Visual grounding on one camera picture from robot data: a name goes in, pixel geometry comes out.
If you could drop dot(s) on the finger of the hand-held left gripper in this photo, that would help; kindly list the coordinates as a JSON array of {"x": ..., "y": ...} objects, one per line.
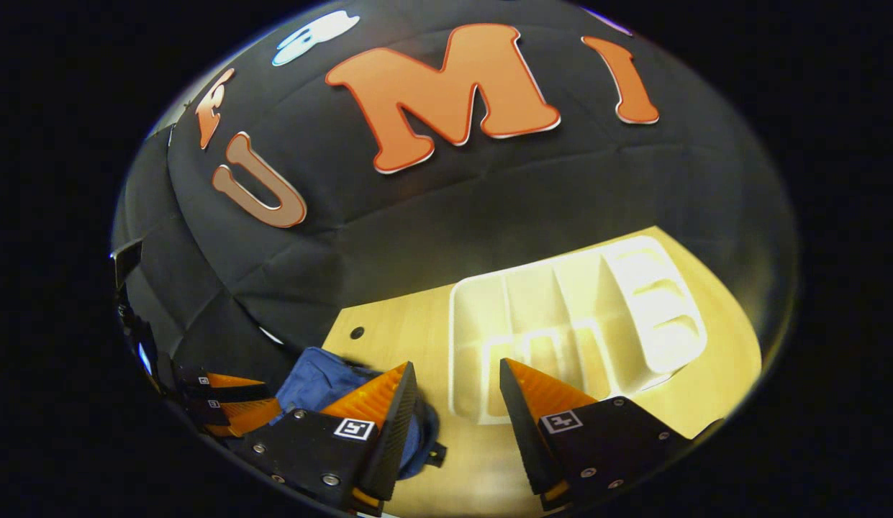
[
  {"x": 245, "y": 417},
  {"x": 237, "y": 393}
]

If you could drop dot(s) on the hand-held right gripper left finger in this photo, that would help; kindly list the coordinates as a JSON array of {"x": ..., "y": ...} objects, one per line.
[{"x": 399, "y": 432}]

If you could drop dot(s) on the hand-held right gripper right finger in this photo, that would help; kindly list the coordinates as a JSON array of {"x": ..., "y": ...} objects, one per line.
[{"x": 522, "y": 432}]

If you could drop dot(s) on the blue schoolbag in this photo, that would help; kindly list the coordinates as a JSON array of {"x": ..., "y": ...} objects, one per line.
[{"x": 316, "y": 381}]

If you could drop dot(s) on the white bookshelf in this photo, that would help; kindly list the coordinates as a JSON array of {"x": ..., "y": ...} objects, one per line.
[{"x": 489, "y": 316}]

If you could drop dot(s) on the dark device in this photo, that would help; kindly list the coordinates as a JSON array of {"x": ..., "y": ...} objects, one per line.
[{"x": 127, "y": 262}]

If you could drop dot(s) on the black backdrop cloth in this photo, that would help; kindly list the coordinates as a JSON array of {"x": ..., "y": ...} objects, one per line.
[{"x": 453, "y": 201}]

